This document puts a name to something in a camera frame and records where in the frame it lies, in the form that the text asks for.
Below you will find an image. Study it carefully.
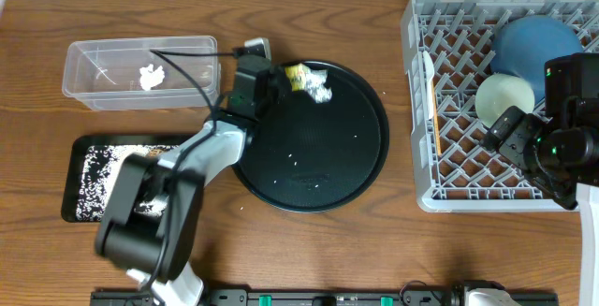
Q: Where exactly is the yellow wrapper scrap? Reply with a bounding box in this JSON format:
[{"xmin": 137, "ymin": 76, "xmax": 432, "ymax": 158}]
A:
[{"xmin": 285, "ymin": 64, "xmax": 312, "ymax": 92}]

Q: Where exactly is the foil wrapper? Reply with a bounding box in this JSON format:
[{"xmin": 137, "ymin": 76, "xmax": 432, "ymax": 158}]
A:
[{"xmin": 303, "ymin": 70, "xmax": 332, "ymax": 103}]

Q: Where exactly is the pale green bowl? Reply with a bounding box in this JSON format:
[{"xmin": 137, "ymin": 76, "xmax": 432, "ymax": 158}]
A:
[{"xmin": 475, "ymin": 74, "xmax": 535, "ymax": 128}]

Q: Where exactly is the wooden chopstick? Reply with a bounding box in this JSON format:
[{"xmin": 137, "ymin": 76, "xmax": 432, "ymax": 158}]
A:
[{"xmin": 432, "ymin": 109, "xmax": 443, "ymax": 157}]

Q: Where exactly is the dark blue bowl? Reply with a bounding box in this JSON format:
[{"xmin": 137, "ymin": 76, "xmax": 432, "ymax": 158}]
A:
[{"xmin": 490, "ymin": 15, "xmax": 583, "ymax": 103}]

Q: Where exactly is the white plastic knife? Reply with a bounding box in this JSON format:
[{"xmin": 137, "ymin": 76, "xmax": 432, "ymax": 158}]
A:
[{"xmin": 422, "ymin": 51, "xmax": 434, "ymax": 120}]

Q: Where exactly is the white tissue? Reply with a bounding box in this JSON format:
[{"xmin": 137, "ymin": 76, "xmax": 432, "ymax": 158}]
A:
[{"xmin": 139, "ymin": 64, "xmax": 165, "ymax": 91}]

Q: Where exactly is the pile of rice grains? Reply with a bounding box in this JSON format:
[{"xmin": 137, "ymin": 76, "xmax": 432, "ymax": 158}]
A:
[{"xmin": 74, "ymin": 144, "xmax": 174, "ymax": 222}]

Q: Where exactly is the brown shiitake mushroom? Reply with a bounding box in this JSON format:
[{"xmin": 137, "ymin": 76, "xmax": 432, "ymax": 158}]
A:
[{"xmin": 146, "ymin": 146, "xmax": 170, "ymax": 157}]

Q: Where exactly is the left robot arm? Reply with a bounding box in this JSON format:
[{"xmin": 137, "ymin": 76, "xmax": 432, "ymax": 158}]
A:
[{"xmin": 95, "ymin": 55, "xmax": 291, "ymax": 305}]

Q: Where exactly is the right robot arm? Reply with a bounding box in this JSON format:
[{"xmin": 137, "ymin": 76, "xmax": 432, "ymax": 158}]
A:
[{"xmin": 481, "ymin": 53, "xmax": 598, "ymax": 306}]

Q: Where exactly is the grey plastic dishwasher rack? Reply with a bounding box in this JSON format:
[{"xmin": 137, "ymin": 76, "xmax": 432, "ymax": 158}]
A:
[{"xmin": 401, "ymin": 0, "xmax": 598, "ymax": 212}]

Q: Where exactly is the round black tray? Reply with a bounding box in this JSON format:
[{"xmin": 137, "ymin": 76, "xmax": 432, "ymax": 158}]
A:
[{"xmin": 232, "ymin": 60, "xmax": 389, "ymax": 212}]

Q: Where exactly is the clear plastic bin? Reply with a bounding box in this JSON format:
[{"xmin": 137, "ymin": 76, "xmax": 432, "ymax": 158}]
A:
[{"xmin": 62, "ymin": 36, "xmax": 220, "ymax": 110}]

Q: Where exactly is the black rectangular tray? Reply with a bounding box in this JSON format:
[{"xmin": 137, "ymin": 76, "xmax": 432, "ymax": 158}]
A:
[{"xmin": 61, "ymin": 134, "xmax": 190, "ymax": 223}]

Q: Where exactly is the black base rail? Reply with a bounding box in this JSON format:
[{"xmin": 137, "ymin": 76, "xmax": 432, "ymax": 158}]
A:
[{"xmin": 91, "ymin": 280, "xmax": 561, "ymax": 306}]

